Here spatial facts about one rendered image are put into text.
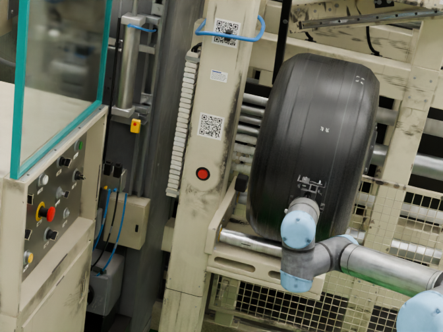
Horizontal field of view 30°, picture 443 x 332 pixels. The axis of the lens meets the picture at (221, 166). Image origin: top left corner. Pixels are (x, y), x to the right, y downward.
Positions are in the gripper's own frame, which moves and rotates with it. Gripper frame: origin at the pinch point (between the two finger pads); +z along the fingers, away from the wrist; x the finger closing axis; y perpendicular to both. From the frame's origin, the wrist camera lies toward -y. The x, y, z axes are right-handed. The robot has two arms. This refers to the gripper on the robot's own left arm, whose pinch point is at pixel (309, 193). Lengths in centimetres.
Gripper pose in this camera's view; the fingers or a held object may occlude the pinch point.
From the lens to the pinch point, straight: 218.2
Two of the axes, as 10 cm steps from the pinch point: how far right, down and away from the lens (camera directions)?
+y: 2.0, -9.3, -3.1
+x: -9.6, -2.5, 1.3
